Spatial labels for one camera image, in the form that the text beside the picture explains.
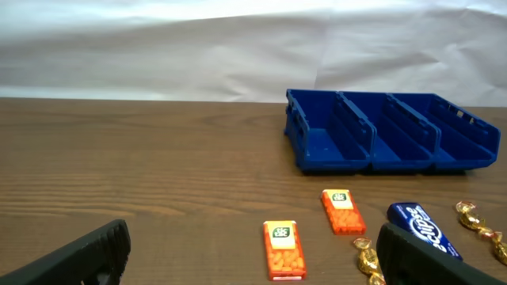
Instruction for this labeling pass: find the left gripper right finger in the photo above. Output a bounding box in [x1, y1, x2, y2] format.
[375, 222, 507, 285]

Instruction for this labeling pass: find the gold wrapped candy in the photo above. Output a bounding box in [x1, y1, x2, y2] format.
[455, 200, 486, 231]
[353, 237, 387, 285]
[477, 226, 507, 266]

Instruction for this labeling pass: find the orange candy box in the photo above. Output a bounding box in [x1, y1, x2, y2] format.
[320, 188, 368, 236]
[262, 220, 308, 282]

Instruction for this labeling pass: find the blue candy pack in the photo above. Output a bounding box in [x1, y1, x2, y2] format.
[387, 202, 463, 261]

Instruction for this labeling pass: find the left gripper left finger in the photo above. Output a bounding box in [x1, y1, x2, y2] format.
[0, 218, 132, 285]

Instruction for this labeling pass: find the blue tray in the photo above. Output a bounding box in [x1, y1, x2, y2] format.
[284, 88, 501, 175]

